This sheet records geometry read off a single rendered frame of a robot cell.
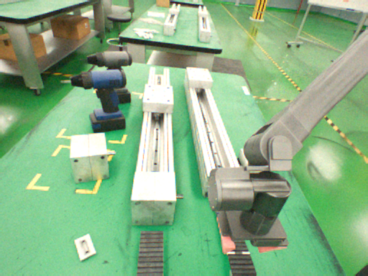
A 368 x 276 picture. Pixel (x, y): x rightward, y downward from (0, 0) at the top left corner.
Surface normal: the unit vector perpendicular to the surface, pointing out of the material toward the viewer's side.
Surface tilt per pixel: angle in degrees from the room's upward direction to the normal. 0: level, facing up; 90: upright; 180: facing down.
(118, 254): 0
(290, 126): 43
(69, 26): 89
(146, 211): 90
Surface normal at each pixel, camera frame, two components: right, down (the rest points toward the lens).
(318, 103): 0.12, -0.18
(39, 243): 0.11, -0.81
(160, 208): 0.07, 0.59
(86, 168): 0.33, 0.58
